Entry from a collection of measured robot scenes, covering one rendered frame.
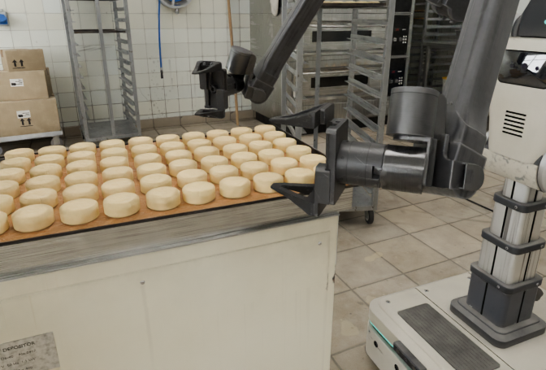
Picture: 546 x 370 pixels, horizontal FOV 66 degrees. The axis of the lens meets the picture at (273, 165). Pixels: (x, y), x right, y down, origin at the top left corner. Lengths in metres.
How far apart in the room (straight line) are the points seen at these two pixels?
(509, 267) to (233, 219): 0.93
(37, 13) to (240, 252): 4.20
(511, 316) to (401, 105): 1.07
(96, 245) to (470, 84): 0.56
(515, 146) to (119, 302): 1.02
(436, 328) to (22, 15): 4.27
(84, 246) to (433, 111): 0.50
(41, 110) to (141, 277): 3.74
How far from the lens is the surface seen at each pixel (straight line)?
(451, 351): 1.43
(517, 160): 1.28
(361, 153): 0.53
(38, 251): 0.67
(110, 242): 0.67
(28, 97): 4.41
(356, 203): 2.51
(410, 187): 0.53
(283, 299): 0.80
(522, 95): 1.26
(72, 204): 0.66
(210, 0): 4.94
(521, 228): 1.37
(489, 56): 0.64
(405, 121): 0.53
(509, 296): 1.45
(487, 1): 0.67
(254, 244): 0.71
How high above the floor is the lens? 1.17
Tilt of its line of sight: 19 degrees down
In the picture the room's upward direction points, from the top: straight up
